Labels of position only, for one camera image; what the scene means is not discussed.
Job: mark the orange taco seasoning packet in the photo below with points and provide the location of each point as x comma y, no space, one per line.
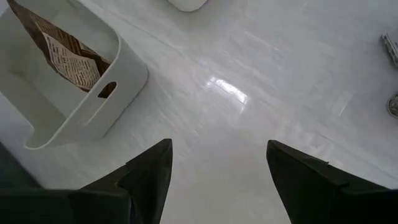
71,62

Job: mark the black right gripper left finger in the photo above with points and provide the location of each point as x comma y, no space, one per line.
140,186

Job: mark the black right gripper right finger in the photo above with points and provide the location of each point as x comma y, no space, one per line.
311,193

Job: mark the white plastic bin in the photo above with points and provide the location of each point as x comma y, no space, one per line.
188,4

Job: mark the beige plastic bin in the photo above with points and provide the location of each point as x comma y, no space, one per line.
124,81

